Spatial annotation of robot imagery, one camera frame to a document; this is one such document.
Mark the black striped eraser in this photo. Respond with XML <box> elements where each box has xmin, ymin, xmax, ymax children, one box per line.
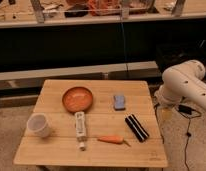
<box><xmin>125</xmin><ymin>114</ymin><xmax>149</xmax><ymax>142</ymax></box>

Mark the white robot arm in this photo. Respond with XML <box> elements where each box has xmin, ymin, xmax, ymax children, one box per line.
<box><xmin>155</xmin><ymin>60</ymin><xmax>206</xmax><ymax>111</ymax></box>

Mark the blue sponge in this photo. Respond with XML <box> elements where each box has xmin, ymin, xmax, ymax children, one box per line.
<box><xmin>114</xmin><ymin>95</ymin><xmax>125</xmax><ymax>110</ymax></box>

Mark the orange plate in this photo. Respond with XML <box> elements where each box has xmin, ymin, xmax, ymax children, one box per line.
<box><xmin>62</xmin><ymin>87</ymin><xmax>93</xmax><ymax>113</ymax></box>

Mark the orange carrot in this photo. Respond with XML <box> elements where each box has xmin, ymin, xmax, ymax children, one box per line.
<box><xmin>97</xmin><ymin>135</ymin><xmax>130</xmax><ymax>146</ymax></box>

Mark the white tube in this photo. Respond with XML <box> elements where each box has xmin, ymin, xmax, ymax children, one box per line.
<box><xmin>75</xmin><ymin>112</ymin><xmax>87</xmax><ymax>151</ymax></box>

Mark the black box on floor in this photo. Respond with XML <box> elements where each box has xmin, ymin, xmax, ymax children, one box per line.
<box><xmin>155</xmin><ymin>40</ymin><xmax>206</xmax><ymax>72</ymax></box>

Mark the wooden table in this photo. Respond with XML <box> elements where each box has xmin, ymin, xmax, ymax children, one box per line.
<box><xmin>14</xmin><ymin>80</ymin><xmax>168</xmax><ymax>168</ymax></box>

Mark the white plastic cup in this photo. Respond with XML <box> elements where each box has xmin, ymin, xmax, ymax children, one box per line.
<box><xmin>27</xmin><ymin>113</ymin><xmax>50</xmax><ymax>138</ymax></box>

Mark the blue hanging cable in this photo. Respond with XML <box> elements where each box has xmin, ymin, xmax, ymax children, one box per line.
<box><xmin>120</xmin><ymin>18</ymin><xmax>130</xmax><ymax>73</ymax></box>

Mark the black power adapter with cable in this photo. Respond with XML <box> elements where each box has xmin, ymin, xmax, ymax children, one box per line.
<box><xmin>176</xmin><ymin>105</ymin><xmax>202</xmax><ymax>171</ymax></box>

